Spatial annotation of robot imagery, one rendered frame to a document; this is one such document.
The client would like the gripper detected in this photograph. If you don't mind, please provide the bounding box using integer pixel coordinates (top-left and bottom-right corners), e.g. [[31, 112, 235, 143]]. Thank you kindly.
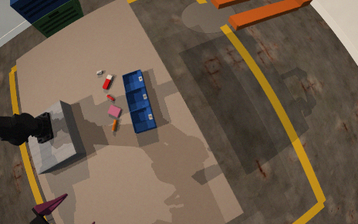
[[30, 194, 68, 224]]

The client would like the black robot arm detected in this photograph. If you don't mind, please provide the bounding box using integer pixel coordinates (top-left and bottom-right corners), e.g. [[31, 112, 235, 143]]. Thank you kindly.
[[0, 112, 54, 146]]

